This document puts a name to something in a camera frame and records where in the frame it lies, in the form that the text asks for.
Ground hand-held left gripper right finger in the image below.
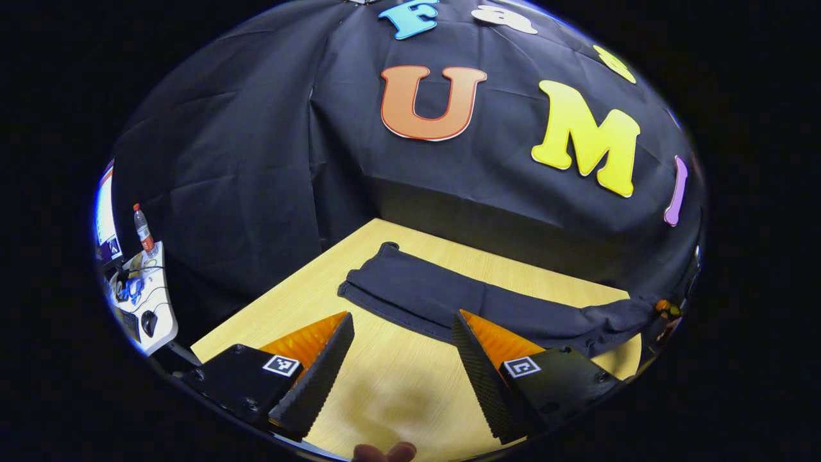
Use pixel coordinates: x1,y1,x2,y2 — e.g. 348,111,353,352
450,309,623,446

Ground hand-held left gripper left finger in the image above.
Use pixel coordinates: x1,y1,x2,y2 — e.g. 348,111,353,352
178,311,356,443

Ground computer monitor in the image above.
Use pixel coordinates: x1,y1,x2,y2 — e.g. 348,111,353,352
95,160,124,267

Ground black backdrop cloth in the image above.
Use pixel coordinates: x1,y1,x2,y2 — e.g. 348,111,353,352
109,0,706,334

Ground blue cable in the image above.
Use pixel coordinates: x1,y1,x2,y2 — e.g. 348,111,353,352
117,275,146,306

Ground clear bottle with red label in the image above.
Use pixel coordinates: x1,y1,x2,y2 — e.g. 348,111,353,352
132,203,157,255

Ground white side desk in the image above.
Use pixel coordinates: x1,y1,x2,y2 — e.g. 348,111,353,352
106,241,179,357

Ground black jeans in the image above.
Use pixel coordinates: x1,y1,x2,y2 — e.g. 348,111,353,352
338,241,664,358

